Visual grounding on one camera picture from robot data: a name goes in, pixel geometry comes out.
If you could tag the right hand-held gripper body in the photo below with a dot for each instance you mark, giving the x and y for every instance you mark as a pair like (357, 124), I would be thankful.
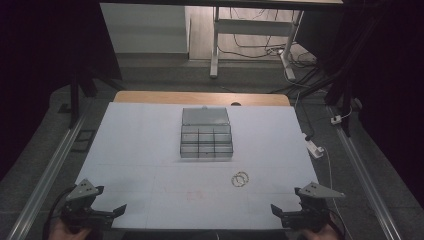
(315, 208)

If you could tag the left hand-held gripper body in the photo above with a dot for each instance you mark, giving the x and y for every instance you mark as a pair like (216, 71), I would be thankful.
(80, 203)

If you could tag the thin gold bangle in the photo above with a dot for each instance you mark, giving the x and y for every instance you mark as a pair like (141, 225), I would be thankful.
(243, 177)
(237, 181)

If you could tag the clear plastic compartment box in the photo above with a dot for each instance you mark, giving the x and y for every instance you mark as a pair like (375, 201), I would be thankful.
(206, 135)

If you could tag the person's right hand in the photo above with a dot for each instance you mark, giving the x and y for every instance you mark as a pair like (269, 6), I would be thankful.
(320, 235)

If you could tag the person's left hand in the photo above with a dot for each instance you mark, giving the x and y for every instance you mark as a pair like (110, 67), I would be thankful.
(68, 234)

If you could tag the white power strip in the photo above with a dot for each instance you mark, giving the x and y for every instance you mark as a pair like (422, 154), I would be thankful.
(314, 148)

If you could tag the white table cover sheet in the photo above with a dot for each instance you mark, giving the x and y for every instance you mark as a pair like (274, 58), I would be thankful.
(140, 150)

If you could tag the small white adapter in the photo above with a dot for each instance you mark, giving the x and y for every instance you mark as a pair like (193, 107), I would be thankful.
(336, 119)

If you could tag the wooden table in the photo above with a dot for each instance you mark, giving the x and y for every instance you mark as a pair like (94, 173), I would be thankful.
(200, 97)

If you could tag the black curtain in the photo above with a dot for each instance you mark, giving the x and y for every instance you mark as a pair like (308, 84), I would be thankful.
(40, 66)
(390, 83)

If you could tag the white cabinet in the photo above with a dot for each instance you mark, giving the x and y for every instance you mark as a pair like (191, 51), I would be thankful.
(145, 28)

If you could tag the aluminium rail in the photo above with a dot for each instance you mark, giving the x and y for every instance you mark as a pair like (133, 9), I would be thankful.
(365, 176)
(46, 180)

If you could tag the white desk frame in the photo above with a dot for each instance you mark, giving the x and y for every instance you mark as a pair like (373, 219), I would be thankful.
(253, 27)

